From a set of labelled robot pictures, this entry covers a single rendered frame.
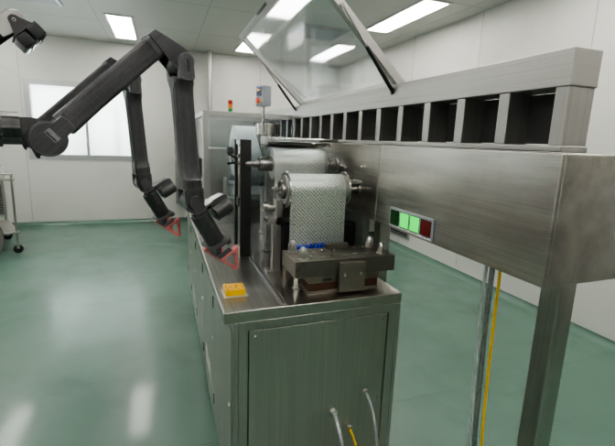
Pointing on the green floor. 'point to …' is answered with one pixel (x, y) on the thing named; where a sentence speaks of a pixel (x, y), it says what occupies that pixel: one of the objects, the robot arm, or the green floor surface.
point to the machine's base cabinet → (296, 371)
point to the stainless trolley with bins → (5, 212)
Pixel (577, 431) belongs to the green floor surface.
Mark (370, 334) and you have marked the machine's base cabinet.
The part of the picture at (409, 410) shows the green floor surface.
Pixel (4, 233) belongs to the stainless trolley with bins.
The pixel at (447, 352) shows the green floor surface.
